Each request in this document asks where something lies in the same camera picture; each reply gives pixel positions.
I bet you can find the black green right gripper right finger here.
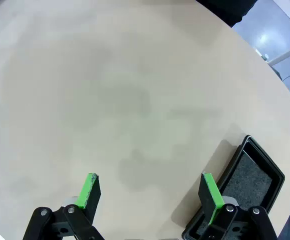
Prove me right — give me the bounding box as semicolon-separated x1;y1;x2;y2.
198;171;278;240

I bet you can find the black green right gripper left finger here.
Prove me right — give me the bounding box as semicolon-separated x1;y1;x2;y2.
22;172;103;240

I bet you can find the black rectangular plastic tray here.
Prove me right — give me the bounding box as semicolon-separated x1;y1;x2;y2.
181;134;286;240

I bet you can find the person in black t-shirt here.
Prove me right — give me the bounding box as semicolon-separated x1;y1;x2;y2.
196;0;257;28

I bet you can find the white pipe frame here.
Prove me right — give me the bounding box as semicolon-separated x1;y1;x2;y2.
268;41;290;66

